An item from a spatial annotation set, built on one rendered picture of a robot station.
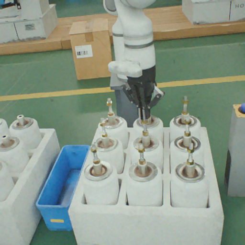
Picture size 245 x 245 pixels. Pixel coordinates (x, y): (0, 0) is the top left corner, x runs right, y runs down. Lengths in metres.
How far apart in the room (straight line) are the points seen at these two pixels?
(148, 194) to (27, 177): 0.39
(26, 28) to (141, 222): 2.20
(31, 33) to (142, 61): 2.09
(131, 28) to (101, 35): 1.18
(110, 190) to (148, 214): 0.11
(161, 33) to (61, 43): 0.84
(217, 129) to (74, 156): 0.64
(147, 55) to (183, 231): 0.45
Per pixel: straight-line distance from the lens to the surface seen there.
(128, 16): 0.70
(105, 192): 0.78
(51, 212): 0.95
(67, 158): 1.16
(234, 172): 1.00
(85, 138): 1.36
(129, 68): 0.67
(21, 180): 0.95
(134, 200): 0.79
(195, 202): 0.78
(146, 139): 0.84
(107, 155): 0.85
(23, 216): 0.95
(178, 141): 0.86
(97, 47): 1.88
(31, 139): 1.06
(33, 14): 2.75
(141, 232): 0.82
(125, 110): 1.16
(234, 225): 1.00
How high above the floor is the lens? 0.77
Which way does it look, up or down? 32 degrees down
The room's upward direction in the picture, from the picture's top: 7 degrees counter-clockwise
